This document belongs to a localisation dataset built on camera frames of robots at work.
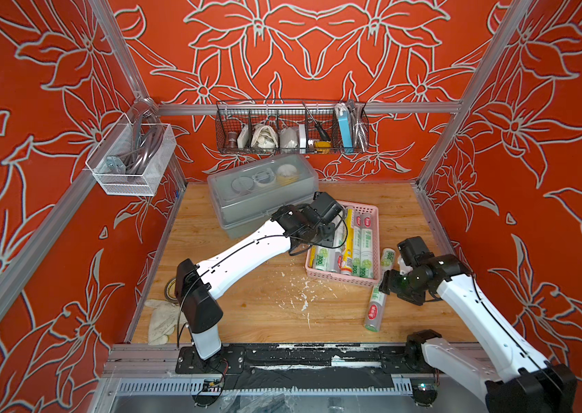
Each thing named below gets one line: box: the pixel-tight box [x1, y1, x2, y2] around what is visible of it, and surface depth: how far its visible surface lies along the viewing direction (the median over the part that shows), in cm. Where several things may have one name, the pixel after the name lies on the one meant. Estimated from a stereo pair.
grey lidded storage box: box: [206, 153, 320, 241], surface depth 97 cm
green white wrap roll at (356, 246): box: [352, 213, 362, 278], surface depth 94 cm
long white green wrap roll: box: [364, 247, 397, 333], surface depth 80 cm
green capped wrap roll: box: [315, 245, 329, 272], surface depth 87 cm
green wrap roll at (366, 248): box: [359, 215, 374, 279], surface depth 94 cm
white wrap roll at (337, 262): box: [334, 251, 343, 274], surface depth 87 cm
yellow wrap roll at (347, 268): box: [340, 208, 355, 276], surface depth 92 cm
